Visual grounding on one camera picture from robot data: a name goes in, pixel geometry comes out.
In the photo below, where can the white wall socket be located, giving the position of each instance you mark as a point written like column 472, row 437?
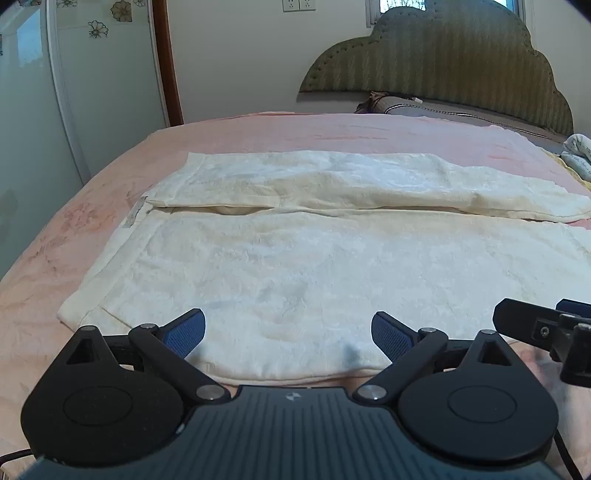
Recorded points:
column 307, row 4
column 290, row 4

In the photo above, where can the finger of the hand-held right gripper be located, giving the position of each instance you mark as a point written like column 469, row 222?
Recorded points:
column 577, row 308
column 526, row 321

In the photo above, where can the white printed cloth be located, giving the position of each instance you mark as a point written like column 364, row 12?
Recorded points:
column 579, row 152

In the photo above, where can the white floral wardrobe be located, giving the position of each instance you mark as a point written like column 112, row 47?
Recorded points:
column 92, row 92

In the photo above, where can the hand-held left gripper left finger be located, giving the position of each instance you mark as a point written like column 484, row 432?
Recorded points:
column 187, row 334

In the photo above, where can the wooden door frame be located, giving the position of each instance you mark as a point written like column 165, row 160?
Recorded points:
column 167, row 60

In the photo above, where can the window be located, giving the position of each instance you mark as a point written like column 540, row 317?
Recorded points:
column 383, row 7

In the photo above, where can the pink blanket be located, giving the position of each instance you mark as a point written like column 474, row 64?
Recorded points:
column 323, row 129

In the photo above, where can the grey pillow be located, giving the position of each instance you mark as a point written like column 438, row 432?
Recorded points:
column 461, row 111

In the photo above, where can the green padded headboard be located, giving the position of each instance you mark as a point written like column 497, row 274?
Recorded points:
column 438, row 55

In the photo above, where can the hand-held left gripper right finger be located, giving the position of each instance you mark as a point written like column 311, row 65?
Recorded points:
column 390, row 338

